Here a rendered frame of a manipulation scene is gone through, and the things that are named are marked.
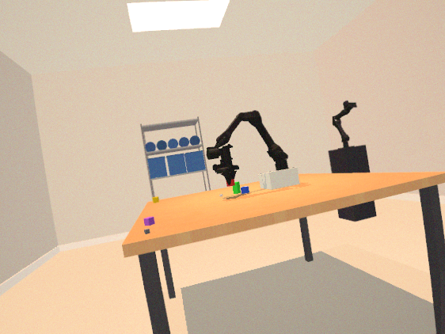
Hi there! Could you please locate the small purple block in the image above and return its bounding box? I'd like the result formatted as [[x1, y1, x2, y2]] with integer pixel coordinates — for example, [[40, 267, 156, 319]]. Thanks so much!
[[143, 217, 155, 226]]

